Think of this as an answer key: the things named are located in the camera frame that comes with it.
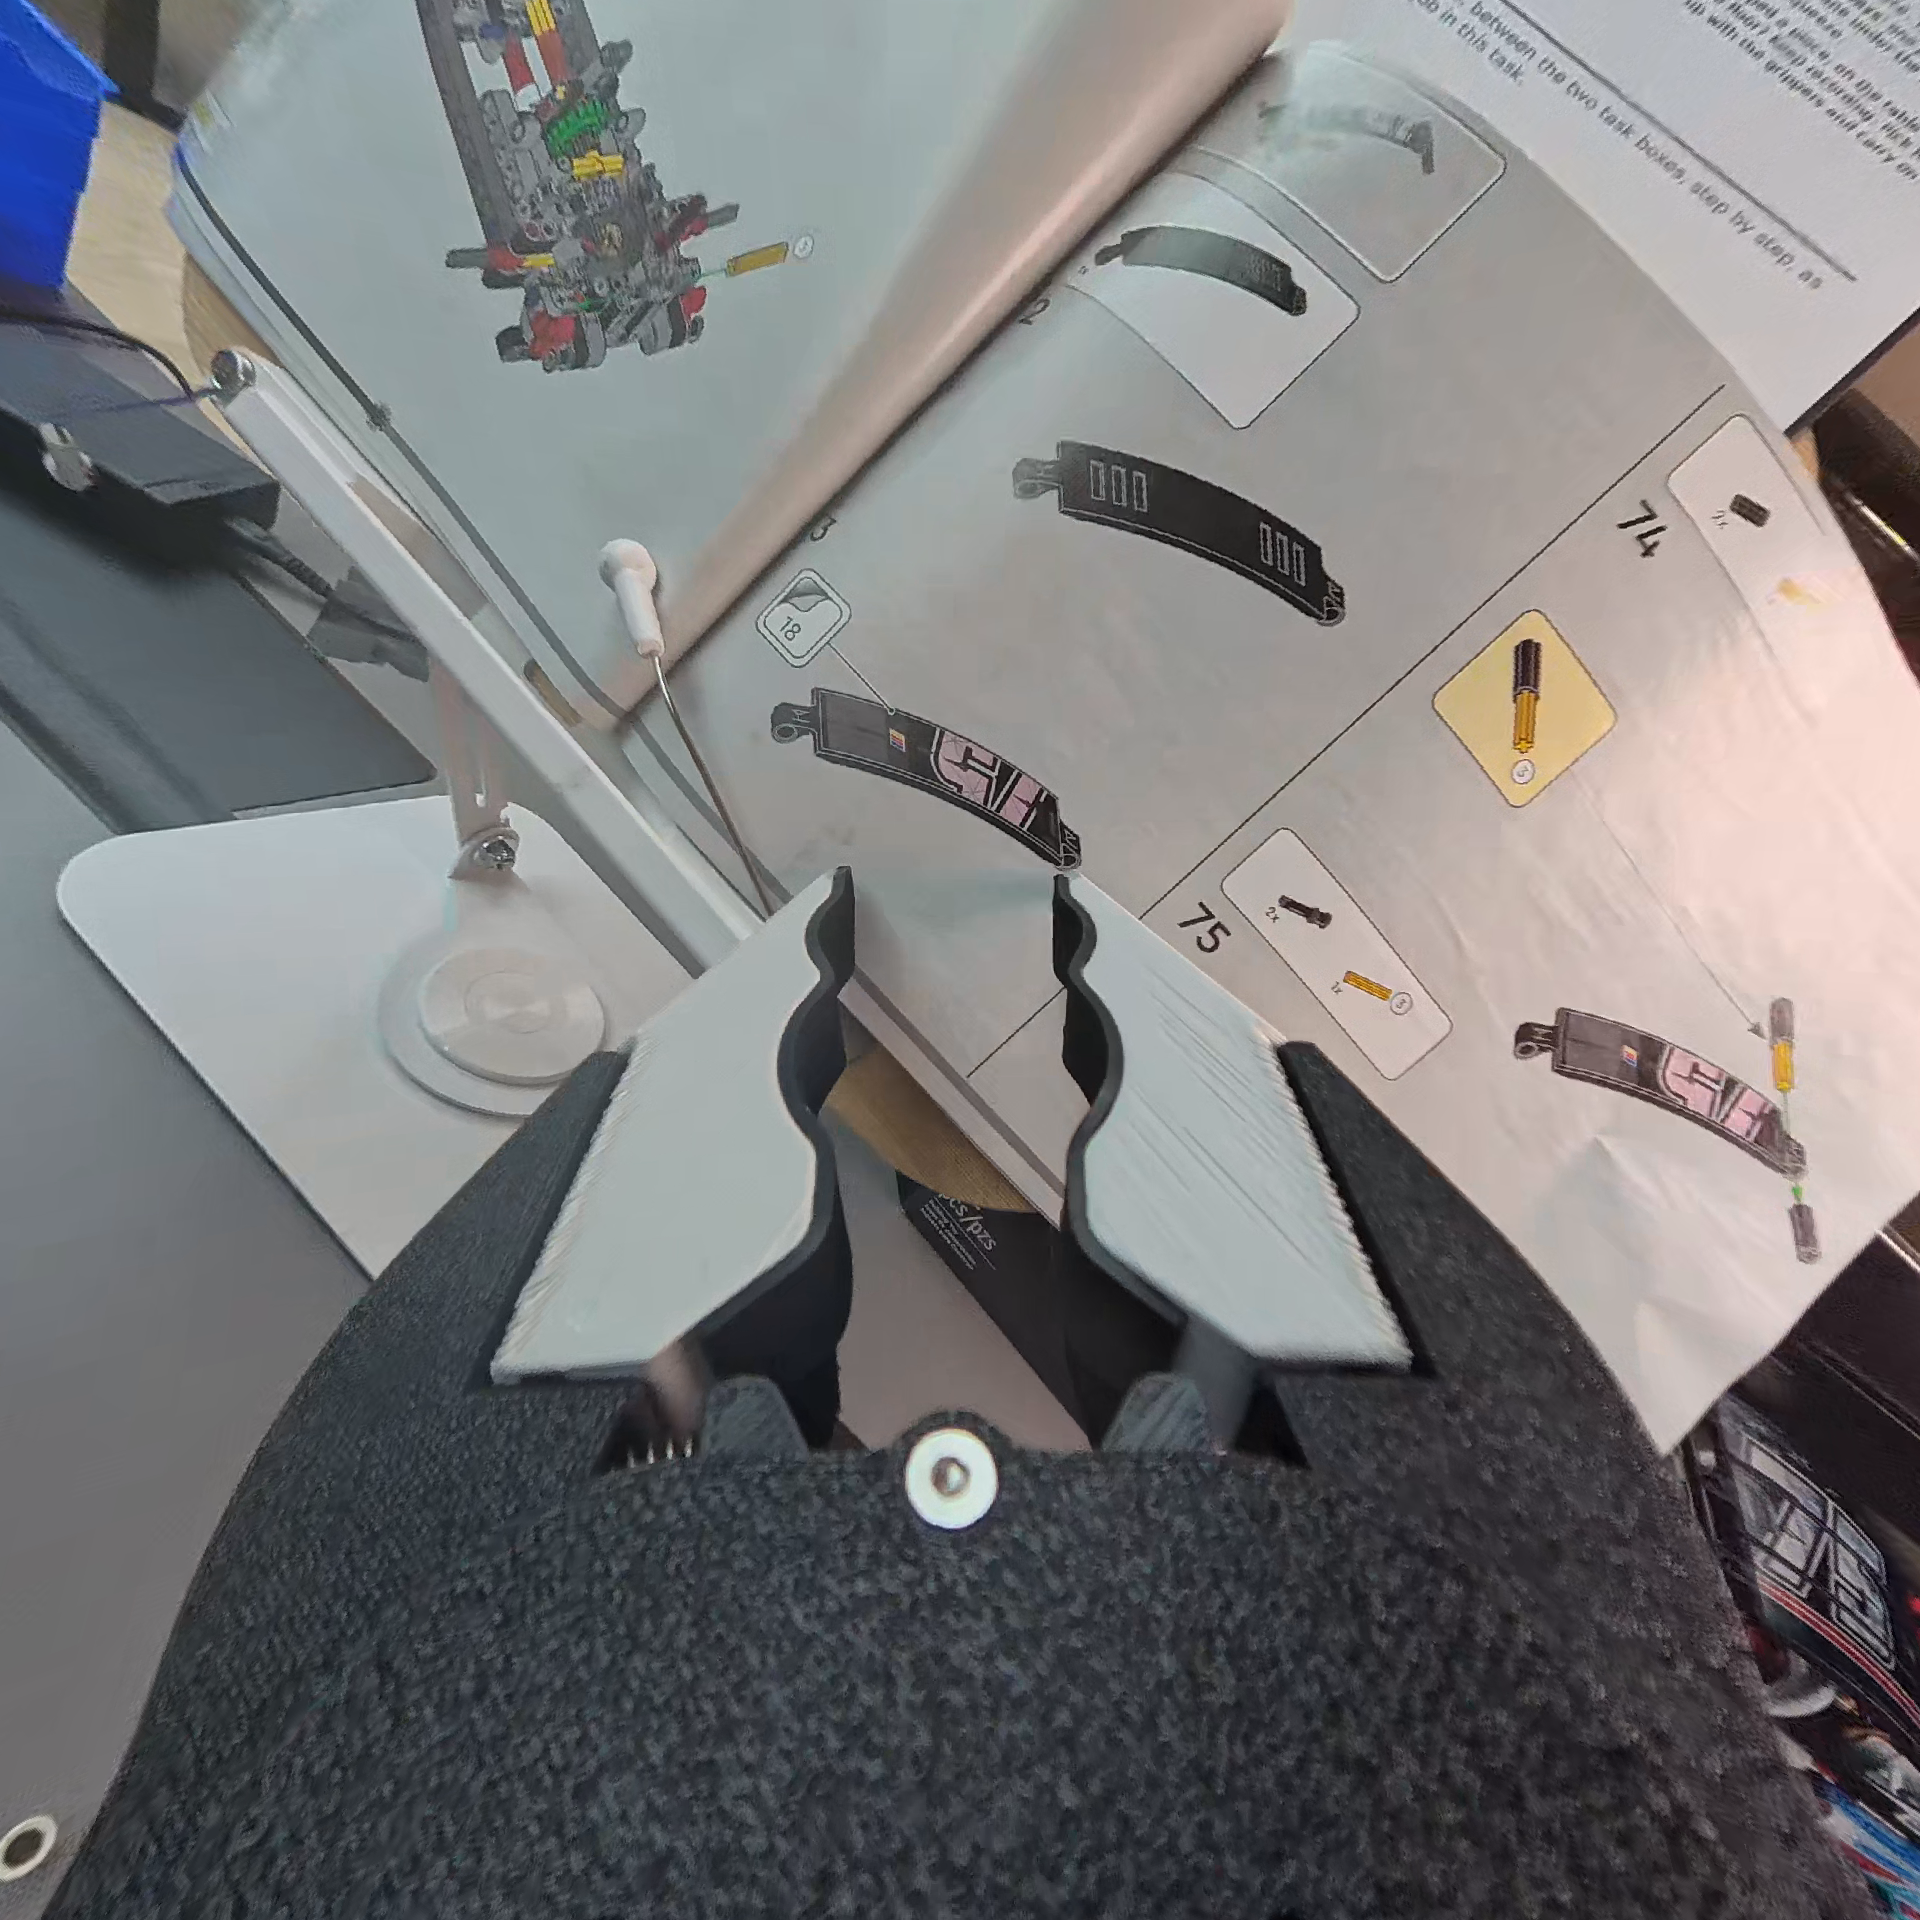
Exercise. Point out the grey desk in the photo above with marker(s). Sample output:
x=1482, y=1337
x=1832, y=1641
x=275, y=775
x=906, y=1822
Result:
x=119, y=1351

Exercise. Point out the white metal book stand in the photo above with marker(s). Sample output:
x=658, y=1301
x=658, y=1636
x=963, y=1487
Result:
x=228, y=932

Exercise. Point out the toy instruction booklet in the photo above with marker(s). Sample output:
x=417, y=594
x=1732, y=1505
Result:
x=1275, y=673

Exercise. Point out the printed instruction sheet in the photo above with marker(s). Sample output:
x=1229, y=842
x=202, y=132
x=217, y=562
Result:
x=1726, y=151

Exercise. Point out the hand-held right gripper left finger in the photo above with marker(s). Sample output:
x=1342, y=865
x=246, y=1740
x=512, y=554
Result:
x=674, y=1201

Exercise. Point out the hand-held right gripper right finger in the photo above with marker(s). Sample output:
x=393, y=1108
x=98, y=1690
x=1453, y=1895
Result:
x=1246, y=1201

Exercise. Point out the black toy set box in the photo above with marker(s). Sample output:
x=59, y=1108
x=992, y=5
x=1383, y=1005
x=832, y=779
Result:
x=1802, y=1593

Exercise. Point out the black power adapter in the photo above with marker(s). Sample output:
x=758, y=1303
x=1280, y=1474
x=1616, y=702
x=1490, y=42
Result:
x=119, y=452

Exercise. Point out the blue plastic parts bin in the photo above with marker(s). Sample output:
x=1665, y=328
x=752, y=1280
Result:
x=36, y=151

